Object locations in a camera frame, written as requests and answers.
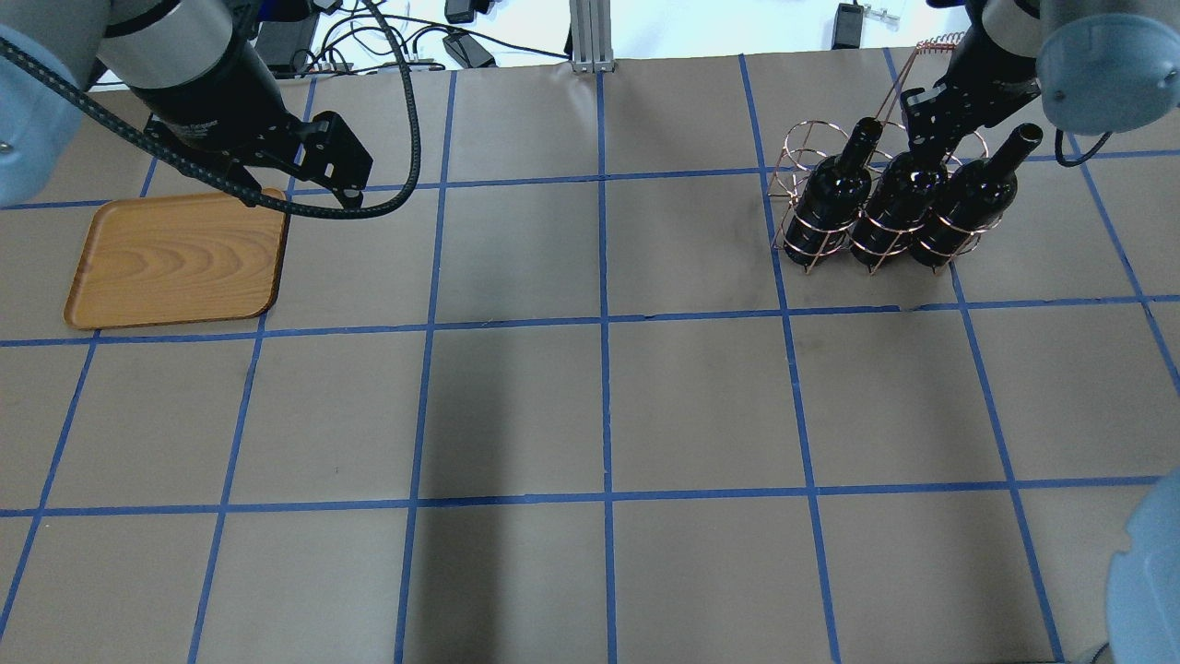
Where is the wooden tray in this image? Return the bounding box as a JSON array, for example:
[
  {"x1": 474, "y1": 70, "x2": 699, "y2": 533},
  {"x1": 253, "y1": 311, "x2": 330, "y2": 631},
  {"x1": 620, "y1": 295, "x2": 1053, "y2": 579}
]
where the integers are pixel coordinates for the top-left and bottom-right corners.
[{"x1": 63, "y1": 193, "x2": 289, "y2": 329}]

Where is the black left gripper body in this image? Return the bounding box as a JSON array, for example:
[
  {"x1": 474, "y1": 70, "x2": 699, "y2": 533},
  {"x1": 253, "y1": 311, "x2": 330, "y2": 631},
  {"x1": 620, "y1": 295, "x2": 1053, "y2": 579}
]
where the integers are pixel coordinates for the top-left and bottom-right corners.
[{"x1": 145, "y1": 111, "x2": 372, "y2": 208}]

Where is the black braided cable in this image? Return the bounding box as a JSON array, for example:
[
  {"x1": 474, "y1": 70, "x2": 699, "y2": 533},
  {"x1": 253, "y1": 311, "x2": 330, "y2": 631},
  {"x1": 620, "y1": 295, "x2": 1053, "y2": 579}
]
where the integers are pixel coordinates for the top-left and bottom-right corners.
[{"x1": 0, "y1": 0, "x2": 422, "y2": 221}]

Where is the aluminium frame post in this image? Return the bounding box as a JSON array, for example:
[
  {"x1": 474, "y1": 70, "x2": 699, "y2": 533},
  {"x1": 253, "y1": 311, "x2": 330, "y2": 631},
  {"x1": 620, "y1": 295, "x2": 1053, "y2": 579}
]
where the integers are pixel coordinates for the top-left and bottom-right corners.
[{"x1": 569, "y1": 0, "x2": 616, "y2": 75}]

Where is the dark wine bottle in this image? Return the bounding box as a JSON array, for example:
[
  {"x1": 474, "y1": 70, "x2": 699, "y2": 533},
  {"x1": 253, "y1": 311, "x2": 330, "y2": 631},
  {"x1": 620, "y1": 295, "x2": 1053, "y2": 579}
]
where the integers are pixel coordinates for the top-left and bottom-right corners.
[
  {"x1": 784, "y1": 117, "x2": 884, "y2": 270},
  {"x1": 850, "y1": 151, "x2": 949, "y2": 274},
  {"x1": 909, "y1": 123, "x2": 1044, "y2": 270}
]

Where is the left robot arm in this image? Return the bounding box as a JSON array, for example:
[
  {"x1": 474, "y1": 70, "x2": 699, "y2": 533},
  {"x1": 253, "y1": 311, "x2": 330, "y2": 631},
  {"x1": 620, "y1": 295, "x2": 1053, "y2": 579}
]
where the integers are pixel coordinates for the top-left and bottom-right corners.
[{"x1": 4, "y1": 1, "x2": 372, "y2": 219}]

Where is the copper wire bottle basket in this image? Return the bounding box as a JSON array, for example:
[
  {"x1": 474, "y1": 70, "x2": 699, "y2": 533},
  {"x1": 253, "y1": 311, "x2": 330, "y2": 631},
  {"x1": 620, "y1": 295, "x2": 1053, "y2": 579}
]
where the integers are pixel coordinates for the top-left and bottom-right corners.
[{"x1": 765, "y1": 32, "x2": 966, "y2": 276}]

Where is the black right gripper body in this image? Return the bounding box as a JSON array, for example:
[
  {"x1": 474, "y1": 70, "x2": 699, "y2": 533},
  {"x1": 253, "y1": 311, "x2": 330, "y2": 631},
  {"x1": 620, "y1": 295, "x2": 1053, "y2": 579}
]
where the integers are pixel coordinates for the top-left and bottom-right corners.
[{"x1": 902, "y1": 32, "x2": 1040, "y2": 155}]

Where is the black power adapter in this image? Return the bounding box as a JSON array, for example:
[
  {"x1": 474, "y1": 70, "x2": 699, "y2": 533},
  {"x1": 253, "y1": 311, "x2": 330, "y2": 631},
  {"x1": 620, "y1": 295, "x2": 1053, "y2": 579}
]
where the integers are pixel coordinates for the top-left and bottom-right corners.
[{"x1": 443, "y1": 32, "x2": 498, "y2": 70}]

